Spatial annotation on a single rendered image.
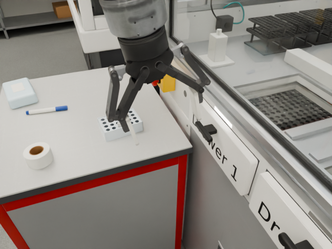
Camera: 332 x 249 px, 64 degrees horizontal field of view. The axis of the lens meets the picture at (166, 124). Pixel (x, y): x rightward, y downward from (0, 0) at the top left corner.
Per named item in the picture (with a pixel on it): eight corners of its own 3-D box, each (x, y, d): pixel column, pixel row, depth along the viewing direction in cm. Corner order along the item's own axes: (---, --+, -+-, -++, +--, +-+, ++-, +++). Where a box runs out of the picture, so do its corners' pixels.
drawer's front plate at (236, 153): (241, 197, 60) (251, 163, 53) (188, 122, 81) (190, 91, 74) (248, 194, 60) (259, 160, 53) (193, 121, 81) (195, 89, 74)
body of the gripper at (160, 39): (118, 46, 37) (136, 98, 43) (174, 26, 38) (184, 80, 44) (108, 28, 43) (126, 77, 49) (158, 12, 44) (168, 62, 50)
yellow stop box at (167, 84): (161, 94, 90) (161, 74, 85) (154, 83, 95) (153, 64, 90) (175, 91, 91) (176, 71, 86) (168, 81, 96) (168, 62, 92)
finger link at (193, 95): (187, 86, 52) (191, 84, 52) (192, 113, 57) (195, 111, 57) (194, 94, 50) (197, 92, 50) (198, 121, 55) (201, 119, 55)
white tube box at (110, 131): (106, 142, 82) (104, 132, 80) (99, 127, 88) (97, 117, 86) (143, 130, 87) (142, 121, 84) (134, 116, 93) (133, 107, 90)
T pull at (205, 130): (208, 144, 61) (208, 139, 61) (194, 124, 67) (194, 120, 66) (222, 140, 62) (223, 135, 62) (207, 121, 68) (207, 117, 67)
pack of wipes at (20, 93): (39, 103, 100) (35, 92, 97) (11, 110, 95) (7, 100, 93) (30, 85, 109) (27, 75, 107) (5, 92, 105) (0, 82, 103)
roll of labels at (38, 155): (29, 173, 73) (24, 163, 70) (25, 157, 77) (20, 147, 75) (56, 163, 75) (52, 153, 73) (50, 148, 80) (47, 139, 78)
